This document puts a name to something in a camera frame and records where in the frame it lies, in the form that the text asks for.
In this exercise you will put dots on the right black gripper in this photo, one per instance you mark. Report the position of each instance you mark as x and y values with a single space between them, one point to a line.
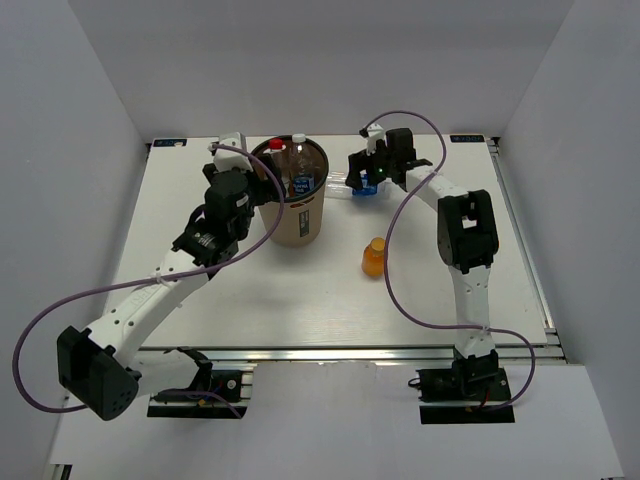
361 161

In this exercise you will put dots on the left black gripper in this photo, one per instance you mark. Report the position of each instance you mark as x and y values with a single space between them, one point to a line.
267 189

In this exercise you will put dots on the blue label water bottle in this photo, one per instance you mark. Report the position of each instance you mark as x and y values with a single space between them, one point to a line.
302 167
336 187

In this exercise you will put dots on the red label water bottle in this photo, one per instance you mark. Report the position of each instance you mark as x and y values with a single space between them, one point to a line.
279 154

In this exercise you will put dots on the orange juice bottle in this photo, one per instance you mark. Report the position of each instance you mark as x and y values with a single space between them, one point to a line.
373 258

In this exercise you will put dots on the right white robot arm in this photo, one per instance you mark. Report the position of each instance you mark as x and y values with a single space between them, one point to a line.
467 238

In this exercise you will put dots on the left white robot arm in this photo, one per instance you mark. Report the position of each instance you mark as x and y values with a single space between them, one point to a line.
98 364

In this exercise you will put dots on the brown bin with black rim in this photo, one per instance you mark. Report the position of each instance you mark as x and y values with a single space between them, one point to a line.
302 215

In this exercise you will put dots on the right blue corner marker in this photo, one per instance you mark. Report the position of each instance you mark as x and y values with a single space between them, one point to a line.
467 138

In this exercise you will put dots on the blue corner marker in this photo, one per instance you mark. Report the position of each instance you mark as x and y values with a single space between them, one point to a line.
169 143
467 138

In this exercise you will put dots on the left blue corner marker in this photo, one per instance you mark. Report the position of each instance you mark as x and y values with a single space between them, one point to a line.
169 143

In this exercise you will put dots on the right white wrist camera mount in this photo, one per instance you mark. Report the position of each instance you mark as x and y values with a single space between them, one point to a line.
372 134

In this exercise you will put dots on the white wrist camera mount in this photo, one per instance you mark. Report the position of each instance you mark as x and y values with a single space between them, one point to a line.
372 134
228 153

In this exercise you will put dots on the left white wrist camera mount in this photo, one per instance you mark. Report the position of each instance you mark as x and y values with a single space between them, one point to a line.
228 153

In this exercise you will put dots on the aluminium table frame rail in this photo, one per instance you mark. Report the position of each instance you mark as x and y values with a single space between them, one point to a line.
509 352

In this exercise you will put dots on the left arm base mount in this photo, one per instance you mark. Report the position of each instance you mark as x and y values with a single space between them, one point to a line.
214 392

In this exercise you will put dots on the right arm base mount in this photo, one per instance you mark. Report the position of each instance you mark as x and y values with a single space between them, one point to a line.
443 400

